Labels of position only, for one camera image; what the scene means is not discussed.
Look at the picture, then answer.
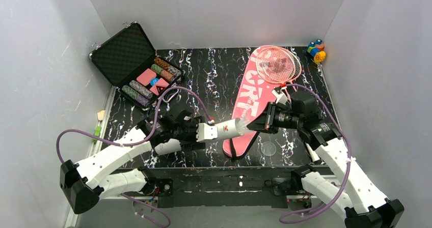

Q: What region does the pink badminton racket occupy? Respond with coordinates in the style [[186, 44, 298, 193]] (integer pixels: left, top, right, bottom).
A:
[[255, 45, 321, 163], [288, 51, 320, 163]]

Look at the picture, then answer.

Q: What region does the black front mounting base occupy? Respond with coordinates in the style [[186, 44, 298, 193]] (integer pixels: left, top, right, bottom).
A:
[[123, 166, 338, 210]]

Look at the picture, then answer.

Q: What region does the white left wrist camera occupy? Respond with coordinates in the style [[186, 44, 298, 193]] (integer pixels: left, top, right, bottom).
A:
[[196, 123, 218, 143]]

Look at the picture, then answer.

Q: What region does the beige wooden block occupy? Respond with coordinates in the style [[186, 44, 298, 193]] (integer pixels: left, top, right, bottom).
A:
[[97, 110, 105, 121]]

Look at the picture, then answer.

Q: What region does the white shuttlecock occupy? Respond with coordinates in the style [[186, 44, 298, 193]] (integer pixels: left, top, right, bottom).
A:
[[235, 117, 254, 136]]

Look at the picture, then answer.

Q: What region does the white shuttlecock tube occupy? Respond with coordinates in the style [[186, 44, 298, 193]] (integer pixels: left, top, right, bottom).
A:
[[151, 117, 252, 155]]

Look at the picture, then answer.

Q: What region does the black poker chip case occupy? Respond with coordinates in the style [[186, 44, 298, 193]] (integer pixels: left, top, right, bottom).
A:
[[89, 21, 185, 111]]

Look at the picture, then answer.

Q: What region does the green clip on rail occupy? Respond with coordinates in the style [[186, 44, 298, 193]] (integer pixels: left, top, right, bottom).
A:
[[94, 126, 101, 137]]

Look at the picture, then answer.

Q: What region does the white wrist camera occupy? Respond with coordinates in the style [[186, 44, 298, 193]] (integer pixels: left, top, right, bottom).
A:
[[272, 84, 291, 107], [196, 123, 218, 143]]

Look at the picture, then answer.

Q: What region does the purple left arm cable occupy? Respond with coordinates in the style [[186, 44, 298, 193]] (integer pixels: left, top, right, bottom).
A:
[[56, 86, 215, 228]]

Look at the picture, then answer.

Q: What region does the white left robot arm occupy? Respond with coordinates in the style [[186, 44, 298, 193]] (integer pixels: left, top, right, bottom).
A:
[[60, 110, 205, 214]]

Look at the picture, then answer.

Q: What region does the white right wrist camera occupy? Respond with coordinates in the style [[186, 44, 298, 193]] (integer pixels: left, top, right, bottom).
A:
[[272, 84, 291, 107]]

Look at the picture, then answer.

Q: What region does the clear round tube lid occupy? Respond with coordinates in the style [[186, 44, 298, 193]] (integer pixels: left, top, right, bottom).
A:
[[261, 141, 277, 157]]

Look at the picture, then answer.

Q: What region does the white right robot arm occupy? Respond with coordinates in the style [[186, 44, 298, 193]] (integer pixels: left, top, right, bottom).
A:
[[247, 92, 404, 227]]

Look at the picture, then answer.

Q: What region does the pink racket cover bag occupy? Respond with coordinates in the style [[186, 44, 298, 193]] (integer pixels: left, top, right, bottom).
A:
[[223, 45, 287, 159]]

